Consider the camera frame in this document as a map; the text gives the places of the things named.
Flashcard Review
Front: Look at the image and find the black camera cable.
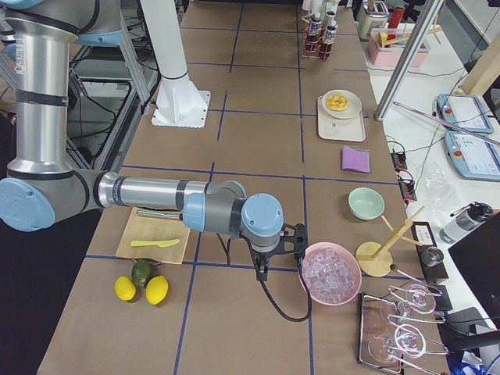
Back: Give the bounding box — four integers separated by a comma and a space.
257, 255, 314, 323

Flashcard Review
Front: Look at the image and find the cream rabbit tray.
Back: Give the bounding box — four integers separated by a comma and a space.
317, 96, 366, 142

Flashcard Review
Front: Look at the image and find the mint green bowl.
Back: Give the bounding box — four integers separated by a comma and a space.
348, 187, 385, 220

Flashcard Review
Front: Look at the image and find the small steel cup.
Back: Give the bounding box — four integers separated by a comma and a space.
420, 246, 444, 267

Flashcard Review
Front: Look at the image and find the lower blue teach pendant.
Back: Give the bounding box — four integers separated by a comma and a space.
444, 131, 499, 182

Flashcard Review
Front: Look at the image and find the blue teach pendant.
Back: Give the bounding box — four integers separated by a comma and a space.
444, 131, 499, 182
437, 94, 494, 134

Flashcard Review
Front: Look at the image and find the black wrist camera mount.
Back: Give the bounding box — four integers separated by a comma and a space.
249, 223, 309, 281

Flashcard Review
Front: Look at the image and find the pink storage box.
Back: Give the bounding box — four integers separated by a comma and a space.
368, 30, 430, 67

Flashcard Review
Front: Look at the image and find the upper blue teach pendant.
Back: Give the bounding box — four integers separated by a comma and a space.
437, 94, 494, 134

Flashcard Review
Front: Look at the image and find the wooden mug tree stand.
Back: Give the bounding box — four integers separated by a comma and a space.
355, 206, 425, 277

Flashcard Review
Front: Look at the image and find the chrome glass hanger rack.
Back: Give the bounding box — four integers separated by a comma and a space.
357, 282, 448, 374

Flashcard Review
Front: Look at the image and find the yellow plastic knife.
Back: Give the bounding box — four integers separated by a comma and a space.
130, 239, 180, 248

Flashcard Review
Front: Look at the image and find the left yellow lemon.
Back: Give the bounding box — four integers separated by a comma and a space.
114, 276, 137, 302

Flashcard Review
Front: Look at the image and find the right yellow lemon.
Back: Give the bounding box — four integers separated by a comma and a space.
146, 275, 169, 305

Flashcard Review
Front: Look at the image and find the grey water bottle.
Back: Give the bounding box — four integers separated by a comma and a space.
439, 202, 493, 244

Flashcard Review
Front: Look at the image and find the copper wire bottle rack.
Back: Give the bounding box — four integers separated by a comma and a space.
302, 13, 326, 61

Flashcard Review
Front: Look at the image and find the pink bowl of ice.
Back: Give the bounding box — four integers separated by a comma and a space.
302, 242, 362, 306

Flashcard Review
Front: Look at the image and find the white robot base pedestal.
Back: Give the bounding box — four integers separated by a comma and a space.
141, 0, 211, 128

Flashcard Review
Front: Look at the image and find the cream round plate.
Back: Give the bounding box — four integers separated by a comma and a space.
322, 89, 362, 120

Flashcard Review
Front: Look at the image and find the dark tea bottle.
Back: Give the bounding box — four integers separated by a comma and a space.
304, 12, 323, 55

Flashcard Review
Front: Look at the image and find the green avocado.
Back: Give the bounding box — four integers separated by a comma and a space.
131, 259, 153, 288

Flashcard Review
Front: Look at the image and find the steel muddler black tip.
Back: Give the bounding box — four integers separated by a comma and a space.
136, 209, 183, 220

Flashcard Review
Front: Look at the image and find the cream toaster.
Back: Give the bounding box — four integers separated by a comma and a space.
358, 1, 389, 41

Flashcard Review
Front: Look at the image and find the aluminium frame post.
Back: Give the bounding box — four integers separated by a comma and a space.
374, 0, 445, 121

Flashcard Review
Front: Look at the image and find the purple folded cloth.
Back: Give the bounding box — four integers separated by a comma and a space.
341, 145, 370, 173

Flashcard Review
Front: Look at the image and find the black scale box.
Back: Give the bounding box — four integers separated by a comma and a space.
411, 221, 448, 284

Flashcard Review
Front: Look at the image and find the wooden cutting board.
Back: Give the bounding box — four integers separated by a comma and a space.
116, 207, 191, 264

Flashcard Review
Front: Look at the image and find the yellow lemon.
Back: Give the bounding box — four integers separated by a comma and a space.
114, 276, 137, 302
146, 275, 169, 305

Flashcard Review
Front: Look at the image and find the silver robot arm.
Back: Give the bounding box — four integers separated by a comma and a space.
1, 1, 285, 257

